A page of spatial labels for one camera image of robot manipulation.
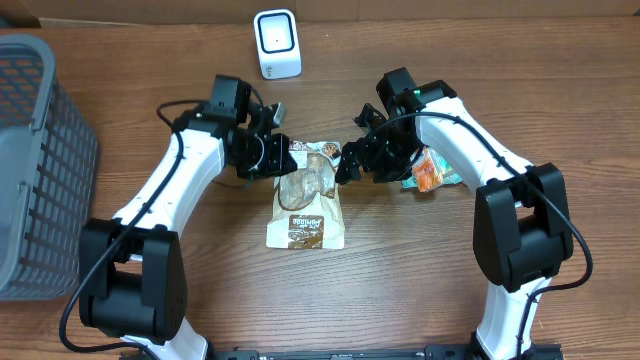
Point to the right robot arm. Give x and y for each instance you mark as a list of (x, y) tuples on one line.
[(522, 232)]

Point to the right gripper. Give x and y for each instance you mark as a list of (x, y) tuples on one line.
[(366, 148)]

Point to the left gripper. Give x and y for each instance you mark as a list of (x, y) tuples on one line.
[(273, 156)]

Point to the orange white packet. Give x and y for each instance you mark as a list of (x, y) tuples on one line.
[(426, 172)]

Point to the grey plastic mesh basket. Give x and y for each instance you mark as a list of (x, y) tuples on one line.
[(49, 160)]

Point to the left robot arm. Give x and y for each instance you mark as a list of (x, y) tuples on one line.
[(132, 289)]

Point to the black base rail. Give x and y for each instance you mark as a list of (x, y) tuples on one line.
[(330, 355)]

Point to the beige bread bag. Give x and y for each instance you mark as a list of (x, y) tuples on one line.
[(307, 212)]

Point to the white barcode scanner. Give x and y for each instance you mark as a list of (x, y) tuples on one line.
[(277, 44)]

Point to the teal white snack packet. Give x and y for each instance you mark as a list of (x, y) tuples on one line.
[(447, 171)]

